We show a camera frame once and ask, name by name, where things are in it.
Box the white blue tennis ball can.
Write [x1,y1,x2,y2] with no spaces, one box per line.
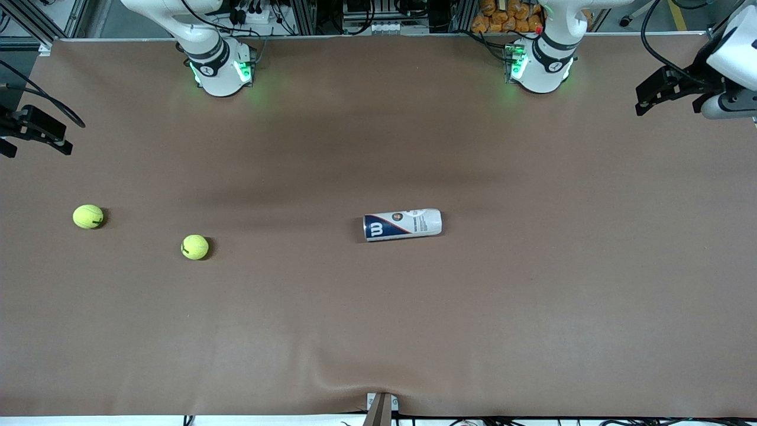
[363,208,443,243]

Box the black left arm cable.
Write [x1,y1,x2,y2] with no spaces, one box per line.
[642,0,719,83]

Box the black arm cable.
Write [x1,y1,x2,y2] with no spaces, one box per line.
[0,59,86,128]
[642,0,719,83]

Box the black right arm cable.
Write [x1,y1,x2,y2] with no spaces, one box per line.
[0,59,86,128]

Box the orange bagged goods pile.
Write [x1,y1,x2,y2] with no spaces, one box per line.
[471,0,545,34]

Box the brown table mat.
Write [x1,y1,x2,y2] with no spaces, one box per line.
[0,33,757,418]

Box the silver table edge bracket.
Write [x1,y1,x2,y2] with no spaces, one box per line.
[362,392,400,426]

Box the aluminium frame profile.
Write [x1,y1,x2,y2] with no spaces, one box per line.
[0,0,89,57]

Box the white power strip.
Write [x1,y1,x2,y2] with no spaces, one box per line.
[232,5,271,25]

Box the yellow tennis ball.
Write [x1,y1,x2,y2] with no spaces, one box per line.
[180,234,210,261]
[73,204,105,230]

